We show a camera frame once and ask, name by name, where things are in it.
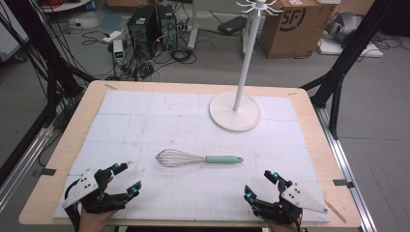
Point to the flat white board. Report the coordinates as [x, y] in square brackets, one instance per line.
[354, 49]

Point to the round white table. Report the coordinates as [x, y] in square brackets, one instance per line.
[64, 5]

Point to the grey rounded appliance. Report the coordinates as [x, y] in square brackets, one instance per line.
[343, 25]

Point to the flat black device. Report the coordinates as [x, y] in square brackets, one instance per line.
[232, 25]

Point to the person's right hand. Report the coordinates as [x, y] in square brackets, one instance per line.
[283, 227]

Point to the black tape piece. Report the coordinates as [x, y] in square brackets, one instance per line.
[48, 171]
[342, 183]

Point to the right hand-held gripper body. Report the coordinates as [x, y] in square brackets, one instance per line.
[290, 201]

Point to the slim black computer tower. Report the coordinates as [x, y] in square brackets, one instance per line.
[167, 27]

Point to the white grid mat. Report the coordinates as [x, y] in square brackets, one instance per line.
[193, 129]

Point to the aluminium rail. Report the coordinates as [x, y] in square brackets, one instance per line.
[348, 167]
[22, 164]

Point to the white desk leg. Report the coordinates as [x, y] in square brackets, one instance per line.
[193, 25]

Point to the white power strip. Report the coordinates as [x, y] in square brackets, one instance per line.
[112, 36]

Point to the black metal frame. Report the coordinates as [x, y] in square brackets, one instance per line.
[346, 58]
[54, 64]

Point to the white device with green light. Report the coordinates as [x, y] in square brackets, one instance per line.
[118, 51]

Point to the white hook stand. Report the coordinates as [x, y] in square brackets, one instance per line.
[237, 111]

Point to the large black computer tower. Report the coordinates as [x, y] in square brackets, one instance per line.
[141, 30]

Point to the brown cardboard box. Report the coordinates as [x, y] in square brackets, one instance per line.
[290, 35]

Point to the person's left hand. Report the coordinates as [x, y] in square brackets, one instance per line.
[94, 221]

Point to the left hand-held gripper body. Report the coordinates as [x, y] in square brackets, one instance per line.
[84, 189]

